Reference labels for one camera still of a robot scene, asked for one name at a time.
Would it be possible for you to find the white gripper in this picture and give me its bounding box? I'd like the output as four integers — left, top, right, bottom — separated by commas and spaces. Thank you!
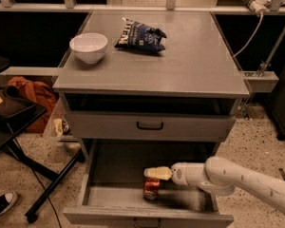
143, 162, 207, 185

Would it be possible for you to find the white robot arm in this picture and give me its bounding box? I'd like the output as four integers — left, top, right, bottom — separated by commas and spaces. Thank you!
143, 156, 285, 215

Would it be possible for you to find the open middle drawer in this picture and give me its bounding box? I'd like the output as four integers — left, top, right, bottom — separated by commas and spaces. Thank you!
64, 140, 234, 228

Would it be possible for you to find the closed top drawer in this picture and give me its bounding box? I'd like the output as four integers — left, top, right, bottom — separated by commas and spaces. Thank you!
66, 111, 236, 143

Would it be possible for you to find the grey drawer cabinet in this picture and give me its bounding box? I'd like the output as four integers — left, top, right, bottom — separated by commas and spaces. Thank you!
52, 9, 251, 156

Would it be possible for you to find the clear plastic bin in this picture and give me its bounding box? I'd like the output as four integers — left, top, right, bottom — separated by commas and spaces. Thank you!
43, 100, 76, 143

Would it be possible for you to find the blue chip bag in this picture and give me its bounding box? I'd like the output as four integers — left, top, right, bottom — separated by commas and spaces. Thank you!
114, 18, 167, 53

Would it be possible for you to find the white bowl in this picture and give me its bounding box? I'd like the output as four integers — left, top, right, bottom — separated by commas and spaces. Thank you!
69, 33, 108, 64

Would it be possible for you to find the orange backpack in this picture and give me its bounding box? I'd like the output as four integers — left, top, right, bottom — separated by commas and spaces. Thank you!
8, 76, 57, 133

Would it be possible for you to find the black folding stand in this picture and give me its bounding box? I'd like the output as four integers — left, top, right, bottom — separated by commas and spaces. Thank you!
0, 52, 86, 224

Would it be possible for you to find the black sneaker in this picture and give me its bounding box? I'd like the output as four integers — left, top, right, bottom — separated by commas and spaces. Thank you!
0, 192, 18, 216

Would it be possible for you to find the white power strip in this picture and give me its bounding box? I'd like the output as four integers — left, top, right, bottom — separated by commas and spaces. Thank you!
242, 0, 271, 16

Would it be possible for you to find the white power cable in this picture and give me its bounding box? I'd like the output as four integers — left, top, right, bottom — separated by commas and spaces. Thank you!
232, 11, 265, 59

